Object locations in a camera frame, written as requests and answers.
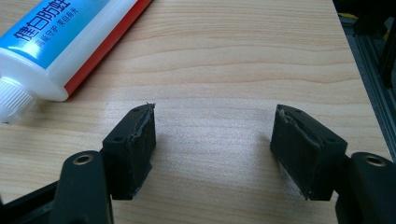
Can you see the aluminium floor rail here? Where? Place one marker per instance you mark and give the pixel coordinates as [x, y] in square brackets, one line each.
[373, 93]

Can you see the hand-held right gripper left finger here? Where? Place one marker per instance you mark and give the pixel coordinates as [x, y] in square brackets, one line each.
[130, 161]

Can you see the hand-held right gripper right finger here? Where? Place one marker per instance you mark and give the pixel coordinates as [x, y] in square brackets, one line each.
[299, 155]

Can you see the white blue toothpaste tube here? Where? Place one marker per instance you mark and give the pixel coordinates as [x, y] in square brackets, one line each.
[46, 40]

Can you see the black metal stand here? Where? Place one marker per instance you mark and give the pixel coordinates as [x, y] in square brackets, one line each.
[373, 18]

